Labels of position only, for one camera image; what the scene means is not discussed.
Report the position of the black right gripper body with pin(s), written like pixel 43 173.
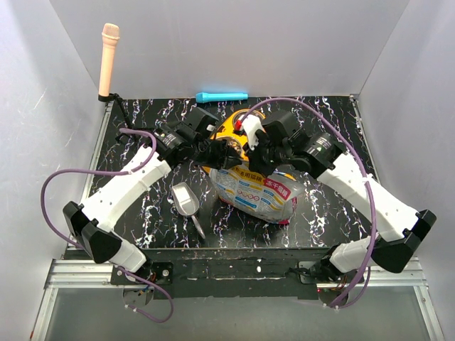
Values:
pixel 267 157

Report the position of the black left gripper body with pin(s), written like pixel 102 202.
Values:
pixel 211 153

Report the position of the pink white pet food bag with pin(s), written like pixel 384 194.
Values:
pixel 272 198

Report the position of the silver metal scoop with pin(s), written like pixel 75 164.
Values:
pixel 187 204

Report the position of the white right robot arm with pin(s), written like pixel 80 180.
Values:
pixel 398 229

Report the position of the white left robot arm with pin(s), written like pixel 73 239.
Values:
pixel 93 220

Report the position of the yellow double pet bowl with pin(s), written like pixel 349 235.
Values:
pixel 238 142

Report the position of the cyan flashlight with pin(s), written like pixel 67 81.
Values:
pixel 206 97

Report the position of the pink microphone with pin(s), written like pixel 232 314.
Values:
pixel 110 38

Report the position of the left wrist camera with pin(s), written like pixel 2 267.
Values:
pixel 201 121

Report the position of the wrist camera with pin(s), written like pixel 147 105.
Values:
pixel 277 126
pixel 201 121

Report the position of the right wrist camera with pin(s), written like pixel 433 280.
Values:
pixel 277 126

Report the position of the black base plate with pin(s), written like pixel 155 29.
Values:
pixel 229 273

